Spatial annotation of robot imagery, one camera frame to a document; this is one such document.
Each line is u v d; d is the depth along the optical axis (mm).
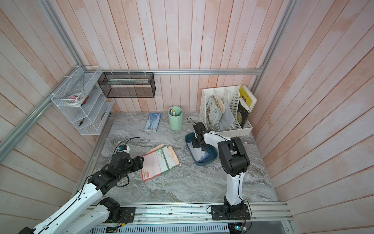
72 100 746
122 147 701
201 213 751
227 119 1006
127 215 730
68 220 440
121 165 589
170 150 952
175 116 1034
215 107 962
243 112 962
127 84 1034
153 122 1135
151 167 890
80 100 731
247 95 942
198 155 954
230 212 651
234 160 526
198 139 750
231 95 1073
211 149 934
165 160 908
